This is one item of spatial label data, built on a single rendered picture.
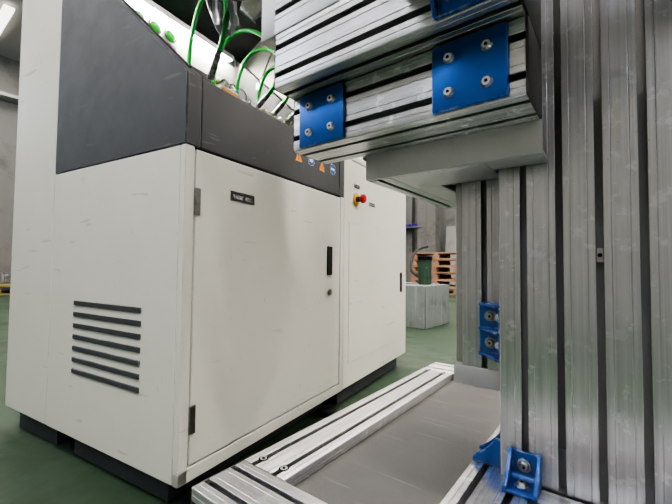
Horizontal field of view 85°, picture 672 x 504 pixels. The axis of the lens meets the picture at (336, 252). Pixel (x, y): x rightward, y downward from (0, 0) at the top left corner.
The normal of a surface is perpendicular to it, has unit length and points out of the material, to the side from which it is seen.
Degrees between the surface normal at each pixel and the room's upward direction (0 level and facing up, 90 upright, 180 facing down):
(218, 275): 90
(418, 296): 90
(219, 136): 90
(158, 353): 90
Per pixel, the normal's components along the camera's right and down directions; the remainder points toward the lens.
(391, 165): -0.61, -0.04
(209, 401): 0.87, -0.01
